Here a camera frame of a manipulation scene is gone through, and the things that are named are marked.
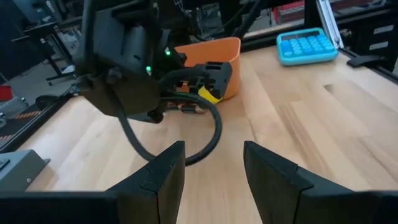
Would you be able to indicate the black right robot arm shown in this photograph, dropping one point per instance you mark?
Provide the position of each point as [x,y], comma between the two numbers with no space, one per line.
[192,15]

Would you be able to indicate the silver aluminium post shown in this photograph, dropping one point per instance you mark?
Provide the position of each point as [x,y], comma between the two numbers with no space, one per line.
[329,21]

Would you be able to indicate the grey metal power strip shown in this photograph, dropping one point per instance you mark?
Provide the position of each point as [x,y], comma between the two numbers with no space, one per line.
[18,171]

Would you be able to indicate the orange plastic bin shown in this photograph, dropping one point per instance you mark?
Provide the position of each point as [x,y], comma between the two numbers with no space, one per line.
[217,51]

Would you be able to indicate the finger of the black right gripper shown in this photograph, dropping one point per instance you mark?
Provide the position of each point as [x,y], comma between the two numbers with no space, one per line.
[152,117]
[217,77]

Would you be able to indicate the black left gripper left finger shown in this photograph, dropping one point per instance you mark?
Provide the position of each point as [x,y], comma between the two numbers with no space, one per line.
[149,202]

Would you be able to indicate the black copper AA battery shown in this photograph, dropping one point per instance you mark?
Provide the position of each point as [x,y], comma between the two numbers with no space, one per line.
[192,109]

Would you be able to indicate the blue calculator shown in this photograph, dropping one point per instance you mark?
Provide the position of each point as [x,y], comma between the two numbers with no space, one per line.
[306,46]

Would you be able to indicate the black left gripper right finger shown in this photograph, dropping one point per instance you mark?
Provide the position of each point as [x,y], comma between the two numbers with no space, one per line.
[286,202]

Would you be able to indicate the black copper AAA battery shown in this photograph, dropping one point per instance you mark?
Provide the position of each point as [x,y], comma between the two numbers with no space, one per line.
[174,106]

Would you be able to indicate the black rolling stand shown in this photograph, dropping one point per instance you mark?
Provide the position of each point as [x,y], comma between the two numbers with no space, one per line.
[53,59]

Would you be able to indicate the black drawer cabinet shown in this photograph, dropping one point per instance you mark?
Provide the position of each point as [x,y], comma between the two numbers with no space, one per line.
[360,34]

